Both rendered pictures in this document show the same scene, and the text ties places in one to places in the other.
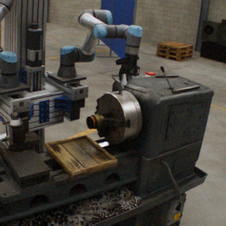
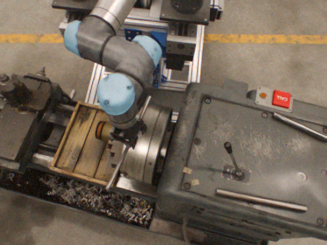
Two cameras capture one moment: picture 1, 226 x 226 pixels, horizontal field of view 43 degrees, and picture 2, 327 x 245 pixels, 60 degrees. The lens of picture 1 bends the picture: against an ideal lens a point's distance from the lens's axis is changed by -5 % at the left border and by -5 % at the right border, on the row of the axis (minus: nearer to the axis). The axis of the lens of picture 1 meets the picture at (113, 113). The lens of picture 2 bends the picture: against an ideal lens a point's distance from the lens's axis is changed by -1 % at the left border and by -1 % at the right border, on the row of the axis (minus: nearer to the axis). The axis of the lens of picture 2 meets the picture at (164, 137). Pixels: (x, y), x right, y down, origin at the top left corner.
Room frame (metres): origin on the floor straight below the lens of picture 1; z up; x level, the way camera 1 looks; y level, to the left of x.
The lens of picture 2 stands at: (1.48, -0.37, 2.14)
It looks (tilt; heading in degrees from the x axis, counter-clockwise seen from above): 69 degrees down; 48
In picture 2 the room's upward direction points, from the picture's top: 4 degrees clockwise
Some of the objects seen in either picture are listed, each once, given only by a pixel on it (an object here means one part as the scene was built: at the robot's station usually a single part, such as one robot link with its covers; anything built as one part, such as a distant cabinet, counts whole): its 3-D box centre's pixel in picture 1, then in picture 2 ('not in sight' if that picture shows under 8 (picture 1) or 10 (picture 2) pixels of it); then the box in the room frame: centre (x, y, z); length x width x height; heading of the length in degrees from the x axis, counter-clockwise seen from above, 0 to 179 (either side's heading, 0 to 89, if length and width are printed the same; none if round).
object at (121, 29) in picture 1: (123, 32); (132, 60); (1.68, -0.02, 1.60); 0.11 x 0.11 x 0.08; 26
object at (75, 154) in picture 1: (79, 154); (95, 142); (1.53, 0.18, 0.89); 0.36 x 0.30 x 0.04; 37
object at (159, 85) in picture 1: (161, 109); (243, 164); (1.94, -0.34, 1.06); 0.59 x 0.48 x 0.39; 127
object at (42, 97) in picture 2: (21, 143); (27, 100); (1.40, 0.49, 0.99); 0.20 x 0.10 x 0.05; 127
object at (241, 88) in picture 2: not in sight; (233, 91); (2.03, -0.12, 1.24); 0.09 x 0.08 x 0.03; 127
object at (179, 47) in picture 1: (175, 50); not in sight; (9.79, -1.89, 0.22); 1.25 x 0.86 x 0.44; 146
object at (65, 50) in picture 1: (68, 54); not in sight; (2.23, 0.38, 1.33); 0.13 x 0.12 x 0.14; 116
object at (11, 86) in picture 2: (15, 120); (7, 81); (1.38, 0.51, 1.13); 0.08 x 0.08 x 0.03
